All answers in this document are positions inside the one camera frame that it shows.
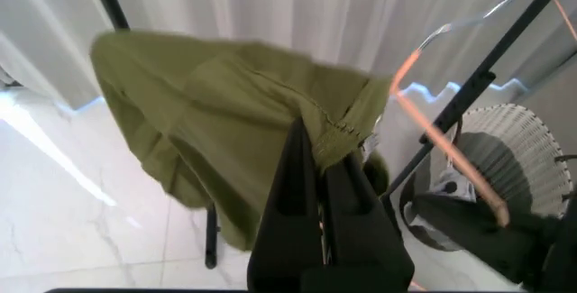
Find green printed shirt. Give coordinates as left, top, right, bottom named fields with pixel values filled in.
left=89, top=29, right=393, bottom=252

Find black clothes rack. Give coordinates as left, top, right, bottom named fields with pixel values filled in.
left=84, top=0, right=577, bottom=270

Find white curtain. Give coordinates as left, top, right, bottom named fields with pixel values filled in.
left=0, top=0, right=577, bottom=112

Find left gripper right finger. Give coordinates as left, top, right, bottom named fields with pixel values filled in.
left=323, top=151, right=416, bottom=292

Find pale grey shorts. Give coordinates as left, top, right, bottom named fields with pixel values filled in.
left=403, top=161, right=477, bottom=231

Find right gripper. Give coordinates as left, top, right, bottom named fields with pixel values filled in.
left=538, top=188, right=577, bottom=293

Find pink clothes hanger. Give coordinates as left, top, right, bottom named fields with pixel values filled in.
left=389, top=0, right=540, bottom=229
left=536, top=0, right=577, bottom=41

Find white laundry basket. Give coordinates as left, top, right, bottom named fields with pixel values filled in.
left=398, top=103, right=577, bottom=252

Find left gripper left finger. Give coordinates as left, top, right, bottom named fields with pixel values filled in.
left=246, top=116, right=324, bottom=292

